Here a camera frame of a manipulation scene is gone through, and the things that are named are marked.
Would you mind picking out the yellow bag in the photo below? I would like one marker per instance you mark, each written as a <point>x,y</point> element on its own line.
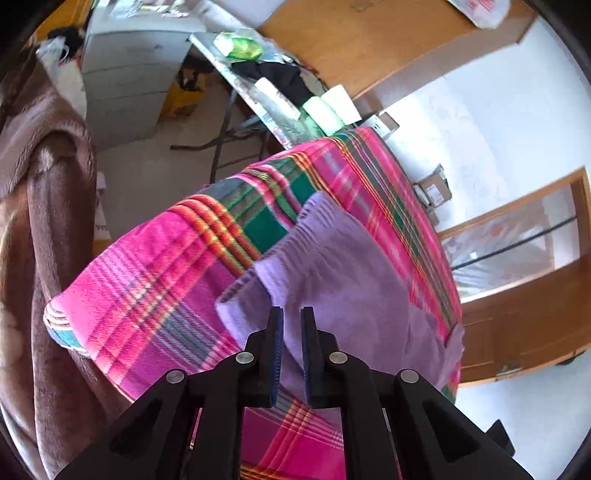
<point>184,97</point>

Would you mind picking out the folding table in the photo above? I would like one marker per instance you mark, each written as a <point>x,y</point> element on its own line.
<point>258,106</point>

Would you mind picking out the purple fleece pants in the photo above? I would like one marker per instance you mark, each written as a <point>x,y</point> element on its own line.
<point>346,277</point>

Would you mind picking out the white roll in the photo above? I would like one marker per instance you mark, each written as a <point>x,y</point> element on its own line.
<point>277,99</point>

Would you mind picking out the red printed white plastic bag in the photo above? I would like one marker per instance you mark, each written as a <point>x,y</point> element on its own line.
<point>480,9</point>

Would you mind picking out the brown cardboard box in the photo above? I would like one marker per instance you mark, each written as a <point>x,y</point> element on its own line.
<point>434,189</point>

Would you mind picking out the plaid bed sheet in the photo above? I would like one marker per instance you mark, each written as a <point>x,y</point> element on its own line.
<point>161,286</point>

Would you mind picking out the white drawer cabinet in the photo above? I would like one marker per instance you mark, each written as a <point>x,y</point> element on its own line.
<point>124,78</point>

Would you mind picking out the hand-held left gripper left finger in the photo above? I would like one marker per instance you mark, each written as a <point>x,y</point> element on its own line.
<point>276,355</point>

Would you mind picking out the wooden door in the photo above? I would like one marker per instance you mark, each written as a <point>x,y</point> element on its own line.
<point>521,318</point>

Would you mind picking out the brown plush blanket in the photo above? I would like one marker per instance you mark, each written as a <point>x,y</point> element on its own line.
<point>41,207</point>

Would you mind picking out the black cloth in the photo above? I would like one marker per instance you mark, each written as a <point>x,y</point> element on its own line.
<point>277,78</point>

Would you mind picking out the transparent printed door curtain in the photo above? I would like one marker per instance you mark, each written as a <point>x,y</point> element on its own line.
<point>498,249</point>

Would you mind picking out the wooden wardrobe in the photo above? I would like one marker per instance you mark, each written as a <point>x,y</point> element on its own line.
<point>378,41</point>

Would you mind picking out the green white tissue pack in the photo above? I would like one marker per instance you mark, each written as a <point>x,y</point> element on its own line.
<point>323,115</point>

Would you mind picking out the white box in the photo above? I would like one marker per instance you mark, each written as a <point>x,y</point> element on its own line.
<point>383,124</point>

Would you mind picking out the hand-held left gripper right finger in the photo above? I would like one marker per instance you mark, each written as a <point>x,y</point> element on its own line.
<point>307,355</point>

